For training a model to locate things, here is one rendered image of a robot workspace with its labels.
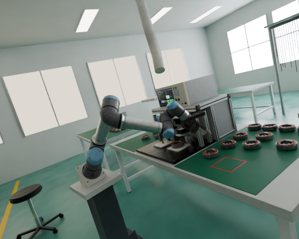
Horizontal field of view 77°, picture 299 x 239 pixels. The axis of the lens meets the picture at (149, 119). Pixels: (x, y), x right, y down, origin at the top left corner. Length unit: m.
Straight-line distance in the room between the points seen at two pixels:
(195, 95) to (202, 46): 7.61
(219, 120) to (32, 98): 5.19
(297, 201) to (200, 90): 1.10
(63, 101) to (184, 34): 5.48
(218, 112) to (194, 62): 7.03
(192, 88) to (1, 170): 5.45
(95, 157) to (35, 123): 4.70
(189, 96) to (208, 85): 0.26
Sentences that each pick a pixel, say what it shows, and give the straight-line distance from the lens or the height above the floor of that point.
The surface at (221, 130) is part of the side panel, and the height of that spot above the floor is 0.82.
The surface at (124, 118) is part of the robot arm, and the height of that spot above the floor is 1.21.
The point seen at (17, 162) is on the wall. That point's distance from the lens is 6.18.
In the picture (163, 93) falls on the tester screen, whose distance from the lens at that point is 1.88.
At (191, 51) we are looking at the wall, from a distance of 8.70.
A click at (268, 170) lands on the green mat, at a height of 0.75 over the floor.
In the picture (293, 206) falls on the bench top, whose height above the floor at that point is 0.75.
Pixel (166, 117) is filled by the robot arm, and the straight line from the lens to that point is 1.29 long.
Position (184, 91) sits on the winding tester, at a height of 1.24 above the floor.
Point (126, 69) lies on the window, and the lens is 6.80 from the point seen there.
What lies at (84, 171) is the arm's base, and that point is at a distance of 1.59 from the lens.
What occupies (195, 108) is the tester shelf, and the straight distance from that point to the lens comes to 1.55.
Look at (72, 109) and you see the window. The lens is 6.11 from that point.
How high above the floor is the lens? 1.34
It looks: 9 degrees down
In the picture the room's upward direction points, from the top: 15 degrees counter-clockwise
